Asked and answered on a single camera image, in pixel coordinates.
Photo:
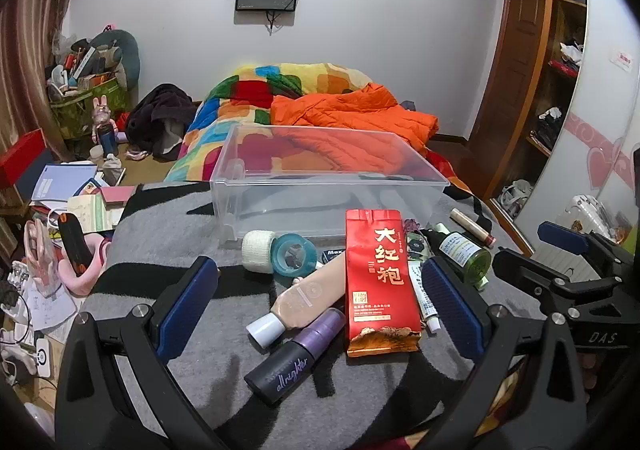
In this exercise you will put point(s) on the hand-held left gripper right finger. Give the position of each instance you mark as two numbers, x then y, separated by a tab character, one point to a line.
450	302

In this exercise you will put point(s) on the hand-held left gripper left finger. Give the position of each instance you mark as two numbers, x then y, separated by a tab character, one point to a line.
187	302

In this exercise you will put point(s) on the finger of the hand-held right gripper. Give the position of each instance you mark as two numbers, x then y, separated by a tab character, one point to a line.
562	237
520	272

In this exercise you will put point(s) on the white ointment tube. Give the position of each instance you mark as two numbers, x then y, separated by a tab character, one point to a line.
428	314

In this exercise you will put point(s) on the green glass bottle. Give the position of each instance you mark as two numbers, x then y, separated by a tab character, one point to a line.
465	252

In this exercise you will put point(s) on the beige cosmetic tube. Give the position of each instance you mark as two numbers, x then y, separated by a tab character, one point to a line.
472	227

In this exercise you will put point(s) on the red tea packet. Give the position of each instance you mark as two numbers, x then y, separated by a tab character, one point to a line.
380	280

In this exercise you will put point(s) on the white bandage roll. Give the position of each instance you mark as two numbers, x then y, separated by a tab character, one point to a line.
256	250

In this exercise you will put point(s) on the beige foundation bottle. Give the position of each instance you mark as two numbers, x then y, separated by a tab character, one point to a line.
310	295

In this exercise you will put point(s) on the purple black spray bottle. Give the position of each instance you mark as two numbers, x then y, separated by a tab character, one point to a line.
295	365

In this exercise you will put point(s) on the blue staples box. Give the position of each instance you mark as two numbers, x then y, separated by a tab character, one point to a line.
334	256

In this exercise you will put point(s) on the blue tape roll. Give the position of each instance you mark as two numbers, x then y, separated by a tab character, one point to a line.
310	255

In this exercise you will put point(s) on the clear plastic storage bin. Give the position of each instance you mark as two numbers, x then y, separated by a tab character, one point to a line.
320	210

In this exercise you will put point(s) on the white bag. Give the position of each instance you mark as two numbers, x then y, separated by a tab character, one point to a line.
515	197

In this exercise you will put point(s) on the pink book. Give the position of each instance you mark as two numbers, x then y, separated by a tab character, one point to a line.
117	195

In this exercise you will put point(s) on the white sliding door pink hearts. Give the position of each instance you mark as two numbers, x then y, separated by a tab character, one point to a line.
600	105

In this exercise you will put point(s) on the pink plastic stand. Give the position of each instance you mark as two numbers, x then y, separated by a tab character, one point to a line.
42	260

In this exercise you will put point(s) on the white power strip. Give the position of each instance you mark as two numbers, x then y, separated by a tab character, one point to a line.
40	355

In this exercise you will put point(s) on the wooden wardrobe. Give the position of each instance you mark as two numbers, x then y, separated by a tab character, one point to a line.
515	80

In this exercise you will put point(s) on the light blue notebook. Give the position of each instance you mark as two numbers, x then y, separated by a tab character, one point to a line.
65	180

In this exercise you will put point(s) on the dark clothes pile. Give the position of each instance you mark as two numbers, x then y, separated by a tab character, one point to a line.
155	115

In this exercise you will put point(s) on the bunny figure toy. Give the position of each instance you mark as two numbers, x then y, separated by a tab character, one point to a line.
105	125

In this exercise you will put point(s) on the colorful patchwork blanket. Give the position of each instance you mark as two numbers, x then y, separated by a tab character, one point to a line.
235	100

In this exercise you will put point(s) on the orange puffer jacket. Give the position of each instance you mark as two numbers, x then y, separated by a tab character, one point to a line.
350	115

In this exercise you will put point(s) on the green storage bag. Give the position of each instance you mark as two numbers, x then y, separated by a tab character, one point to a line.
75	115

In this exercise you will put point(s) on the red box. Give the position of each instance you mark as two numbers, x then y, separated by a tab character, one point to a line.
20	155

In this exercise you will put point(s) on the grey neck pillow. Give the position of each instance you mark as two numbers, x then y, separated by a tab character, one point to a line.
130	55

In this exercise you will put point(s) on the striped brown curtain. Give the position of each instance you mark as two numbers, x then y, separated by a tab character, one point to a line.
30	55

